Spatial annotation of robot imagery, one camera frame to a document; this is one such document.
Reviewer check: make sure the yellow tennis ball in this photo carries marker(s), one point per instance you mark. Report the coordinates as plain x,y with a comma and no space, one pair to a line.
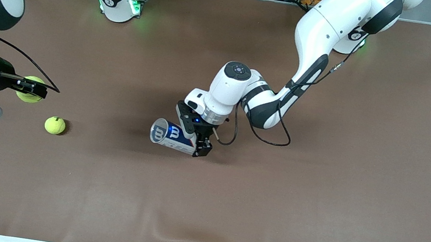
54,126
28,98

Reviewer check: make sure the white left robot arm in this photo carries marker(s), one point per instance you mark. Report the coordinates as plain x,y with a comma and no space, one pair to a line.
323,30

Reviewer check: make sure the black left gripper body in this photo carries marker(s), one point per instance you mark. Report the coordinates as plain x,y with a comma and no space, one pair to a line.
206,131

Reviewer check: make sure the brown table mat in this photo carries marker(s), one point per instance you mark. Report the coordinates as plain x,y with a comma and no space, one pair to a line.
203,204

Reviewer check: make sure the blue white tennis ball can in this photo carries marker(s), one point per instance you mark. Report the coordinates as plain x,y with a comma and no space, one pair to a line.
173,134

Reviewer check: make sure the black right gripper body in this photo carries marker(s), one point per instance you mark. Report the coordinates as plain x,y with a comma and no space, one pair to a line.
4,73

